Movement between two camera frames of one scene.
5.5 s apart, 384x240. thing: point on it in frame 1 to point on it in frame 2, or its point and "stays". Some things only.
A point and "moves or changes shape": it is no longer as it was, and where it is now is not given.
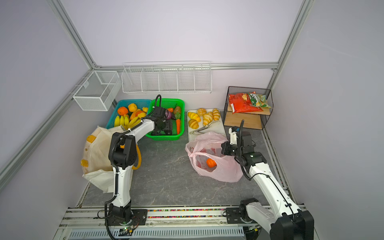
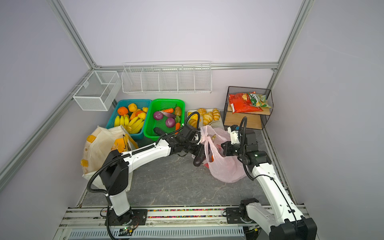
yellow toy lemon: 142,115 stays
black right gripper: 226,145 stays
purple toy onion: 168,114 moves or changes shape
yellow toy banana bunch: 125,122 stays
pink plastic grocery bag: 208,145 moves or changes shape
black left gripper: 169,125 to 200,151
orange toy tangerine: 122,110 stays
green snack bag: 258,100 stays
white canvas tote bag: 96,162 stays
